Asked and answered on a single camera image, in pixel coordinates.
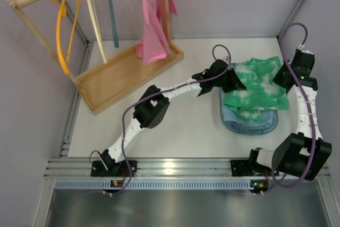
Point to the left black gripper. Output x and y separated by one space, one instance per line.
230 80

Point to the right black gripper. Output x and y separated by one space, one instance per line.
282 77

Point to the green tie-dye trousers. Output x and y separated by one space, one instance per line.
261 92

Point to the blue-grey plastic hanger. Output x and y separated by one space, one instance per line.
113 24

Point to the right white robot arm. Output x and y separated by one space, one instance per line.
304 152

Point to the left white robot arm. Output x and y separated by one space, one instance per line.
149 111

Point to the cream plastic hanger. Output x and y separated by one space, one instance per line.
96 28

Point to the blue plastic tray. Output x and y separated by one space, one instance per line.
240 130

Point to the light blue folded cloth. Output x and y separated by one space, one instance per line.
262 119

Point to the pink garment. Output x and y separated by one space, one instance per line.
153 45

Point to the wooden clothes rack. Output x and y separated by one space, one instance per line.
106 84

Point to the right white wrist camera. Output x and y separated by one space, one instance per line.
303 50

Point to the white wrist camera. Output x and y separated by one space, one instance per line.
303 50
227 59

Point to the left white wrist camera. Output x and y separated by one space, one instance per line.
227 59

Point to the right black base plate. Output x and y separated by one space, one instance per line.
241 167

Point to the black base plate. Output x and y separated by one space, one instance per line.
113 169
241 167

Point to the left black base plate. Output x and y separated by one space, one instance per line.
113 169

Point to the aluminium mounting rail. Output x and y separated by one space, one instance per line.
66 167

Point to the perforated grey cable duct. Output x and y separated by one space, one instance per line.
162 184

